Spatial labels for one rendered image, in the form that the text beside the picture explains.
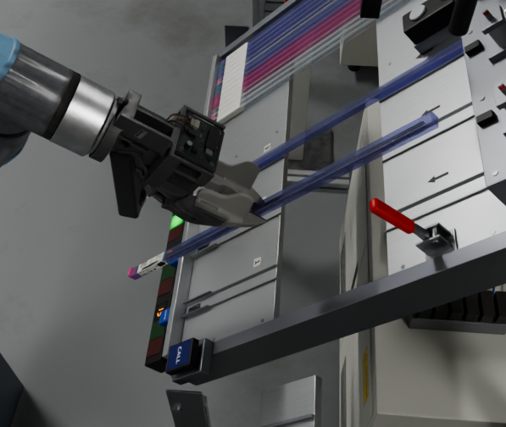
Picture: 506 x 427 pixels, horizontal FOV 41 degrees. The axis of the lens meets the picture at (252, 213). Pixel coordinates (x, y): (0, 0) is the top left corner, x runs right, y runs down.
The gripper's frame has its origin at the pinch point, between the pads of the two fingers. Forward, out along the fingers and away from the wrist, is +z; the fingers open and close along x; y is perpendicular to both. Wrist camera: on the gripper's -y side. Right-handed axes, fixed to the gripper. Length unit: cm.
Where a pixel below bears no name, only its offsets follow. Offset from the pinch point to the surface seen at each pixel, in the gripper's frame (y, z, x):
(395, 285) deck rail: 9.0, 14.3, -7.2
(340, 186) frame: -52, 49, 61
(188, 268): -29.6, 5.2, 7.3
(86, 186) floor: -120, 1, 74
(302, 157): -83, 55, 94
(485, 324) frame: -10, 50, 8
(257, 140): -18.8, 7.8, 29.1
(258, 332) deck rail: -11.5, 9.6, -8.1
